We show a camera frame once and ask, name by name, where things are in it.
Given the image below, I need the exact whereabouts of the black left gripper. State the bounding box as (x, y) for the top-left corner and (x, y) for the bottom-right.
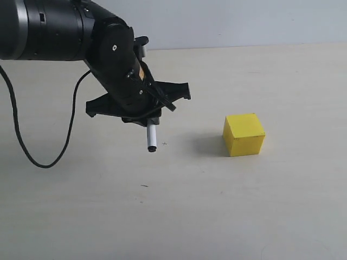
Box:
(86, 56), (191, 126)

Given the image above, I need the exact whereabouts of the black white whiteboard marker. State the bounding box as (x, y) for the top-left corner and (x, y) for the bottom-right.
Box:
(146, 119), (157, 153)

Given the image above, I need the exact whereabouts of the yellow cube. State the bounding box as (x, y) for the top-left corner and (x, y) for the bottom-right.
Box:
(223, 113), (266, 157)

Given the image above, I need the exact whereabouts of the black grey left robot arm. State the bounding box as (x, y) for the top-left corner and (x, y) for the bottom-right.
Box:
(1, 1), (191, 126)

